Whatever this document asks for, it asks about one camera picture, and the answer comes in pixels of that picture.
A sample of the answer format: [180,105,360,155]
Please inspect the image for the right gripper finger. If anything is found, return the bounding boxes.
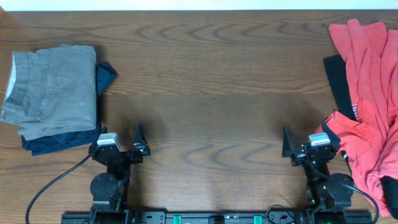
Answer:
[282,128,294,157]
[321,120,341,146]

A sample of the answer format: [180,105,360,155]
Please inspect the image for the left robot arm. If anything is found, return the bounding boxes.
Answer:
[89,123,150,224]

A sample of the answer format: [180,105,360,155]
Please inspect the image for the black garment with logo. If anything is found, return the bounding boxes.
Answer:
[323,55,397,219]

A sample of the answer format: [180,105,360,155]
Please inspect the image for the red orange t-shirt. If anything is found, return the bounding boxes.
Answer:
[326,19,397,217]

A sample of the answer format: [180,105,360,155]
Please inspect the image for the folded grey shorts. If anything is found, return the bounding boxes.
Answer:
[1,45,96,140]

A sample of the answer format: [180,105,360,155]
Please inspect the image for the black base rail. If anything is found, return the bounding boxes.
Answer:
[61,210,373,224]

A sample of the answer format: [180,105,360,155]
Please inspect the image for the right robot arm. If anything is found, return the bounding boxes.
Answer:
[282,121,353,223]

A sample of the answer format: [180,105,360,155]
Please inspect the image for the folded navy garment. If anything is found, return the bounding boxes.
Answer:
[21,62,118,156]

